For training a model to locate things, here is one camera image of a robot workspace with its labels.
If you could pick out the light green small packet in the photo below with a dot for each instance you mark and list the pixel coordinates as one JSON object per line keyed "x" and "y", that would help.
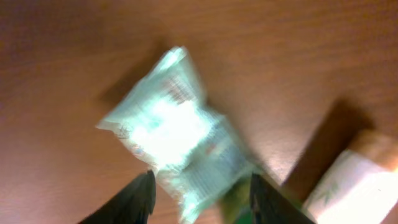
{"x": 165, "y": 121}

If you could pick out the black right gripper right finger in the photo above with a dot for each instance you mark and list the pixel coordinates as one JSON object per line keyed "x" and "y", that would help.
{"x": 269, "y": 206}

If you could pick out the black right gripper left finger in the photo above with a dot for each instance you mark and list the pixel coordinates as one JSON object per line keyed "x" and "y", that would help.
{"x": 132, "y": 205}

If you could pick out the green lid jar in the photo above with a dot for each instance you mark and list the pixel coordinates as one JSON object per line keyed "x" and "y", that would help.
{"x": 235, "y": 206}

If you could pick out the white tube with cork cap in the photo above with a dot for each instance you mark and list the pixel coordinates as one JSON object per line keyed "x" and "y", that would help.
{"x": 360, "y": 187}

